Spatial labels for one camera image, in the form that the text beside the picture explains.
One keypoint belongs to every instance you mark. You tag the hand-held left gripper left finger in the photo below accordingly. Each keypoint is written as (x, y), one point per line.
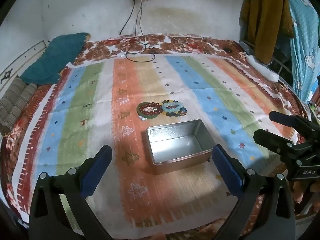
(97, 171)

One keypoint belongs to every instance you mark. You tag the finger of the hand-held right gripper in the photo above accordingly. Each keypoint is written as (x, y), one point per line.
(287, 121)
(271, 140)

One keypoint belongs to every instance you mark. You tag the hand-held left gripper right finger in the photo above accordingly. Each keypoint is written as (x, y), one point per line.
(226, 171)

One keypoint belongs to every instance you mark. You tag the silver metal tin box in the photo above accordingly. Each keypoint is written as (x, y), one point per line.
(175, 150)

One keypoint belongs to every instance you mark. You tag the person's right hand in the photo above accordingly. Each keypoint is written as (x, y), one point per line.
(298, 192)

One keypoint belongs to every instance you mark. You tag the striped colourful mat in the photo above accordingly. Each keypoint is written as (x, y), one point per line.
(75, 130)

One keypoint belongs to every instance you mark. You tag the white oblong object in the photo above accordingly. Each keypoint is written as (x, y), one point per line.
(262, 68)

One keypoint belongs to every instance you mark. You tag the teal printed cloth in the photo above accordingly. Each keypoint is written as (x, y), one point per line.
(302, 42)

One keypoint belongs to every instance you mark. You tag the mustard yellow garment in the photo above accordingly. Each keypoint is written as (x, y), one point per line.
(265, 17)

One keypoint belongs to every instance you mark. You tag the grey striped folded blanket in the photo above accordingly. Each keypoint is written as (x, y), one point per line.
(15, 102)

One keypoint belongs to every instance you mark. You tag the teal blanket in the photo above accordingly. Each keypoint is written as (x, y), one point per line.
(55, 57)

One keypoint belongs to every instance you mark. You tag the white wooden panel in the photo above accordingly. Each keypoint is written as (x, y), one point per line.
(15, 65)

